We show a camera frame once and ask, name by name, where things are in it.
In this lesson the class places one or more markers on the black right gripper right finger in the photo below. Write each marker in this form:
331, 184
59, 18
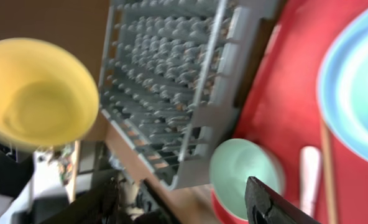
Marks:
265, 206

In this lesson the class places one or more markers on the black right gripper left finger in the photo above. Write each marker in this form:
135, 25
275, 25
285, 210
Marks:
98, 206

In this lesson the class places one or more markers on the yellow plastic cup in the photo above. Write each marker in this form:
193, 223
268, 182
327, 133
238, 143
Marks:
47, 96

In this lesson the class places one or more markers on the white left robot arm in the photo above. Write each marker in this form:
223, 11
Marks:
16, 171

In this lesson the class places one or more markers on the grey plastic dishwasher rack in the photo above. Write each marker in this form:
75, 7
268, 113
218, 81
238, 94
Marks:
172, 74

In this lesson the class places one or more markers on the green saucer bowl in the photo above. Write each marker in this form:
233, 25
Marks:
232, 163

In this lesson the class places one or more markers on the white plastic fork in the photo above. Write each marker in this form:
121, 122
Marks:
310, 174

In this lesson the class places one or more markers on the red plastic tray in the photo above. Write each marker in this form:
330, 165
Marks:
281, 112

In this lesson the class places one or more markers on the wooden chopstick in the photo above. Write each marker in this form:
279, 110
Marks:
328, 169

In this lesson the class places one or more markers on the large light blue plate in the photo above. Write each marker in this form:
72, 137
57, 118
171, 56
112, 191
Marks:
342, 89

